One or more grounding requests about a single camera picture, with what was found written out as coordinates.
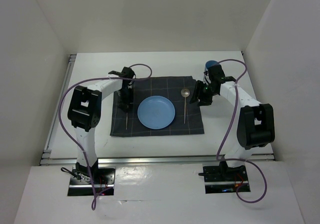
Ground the silver spoon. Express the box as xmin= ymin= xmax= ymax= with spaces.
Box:
xmin=180 ymin=88 xmax=190 ymax=124

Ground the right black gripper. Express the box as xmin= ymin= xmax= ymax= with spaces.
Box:
xmin=189 ymin=80 xmax=218 ymax=106

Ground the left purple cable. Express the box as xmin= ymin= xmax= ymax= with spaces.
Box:
xmin=57 ymin=63 xmax=153 ymax=211

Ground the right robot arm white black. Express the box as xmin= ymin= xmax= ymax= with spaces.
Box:
xmin=190 ymin=61 xmax=275 ymax=180

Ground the blue plastic plate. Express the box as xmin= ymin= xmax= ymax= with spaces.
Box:
xmin=137 ymin=96 xmax=176 ymax=130

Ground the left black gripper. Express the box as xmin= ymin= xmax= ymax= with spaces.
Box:
xmin=116 ymin=87 xmax=134 ymax=111

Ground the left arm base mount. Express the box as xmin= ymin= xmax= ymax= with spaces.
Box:
xmin=60 ymin=167 xmax=116 ymax=196

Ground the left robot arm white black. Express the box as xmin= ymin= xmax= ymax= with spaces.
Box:
xmin=67 ymin=67 xmax=135 ymax=183

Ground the dark grey checked cloth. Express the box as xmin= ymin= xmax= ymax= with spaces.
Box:
xmin=110 ymin=76 xmax=205 ymax=137

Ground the blue plastic cup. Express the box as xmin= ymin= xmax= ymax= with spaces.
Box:
xmin=204 ymin=60 xmax=221 ymax=71

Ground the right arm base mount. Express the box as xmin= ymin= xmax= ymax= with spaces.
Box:
xmin=198 ymin=161 xmax=250 ymax=194

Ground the aluminium table frame rail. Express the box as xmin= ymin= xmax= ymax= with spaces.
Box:
xmin=39 ymin=54 xmax=275 ymax=167

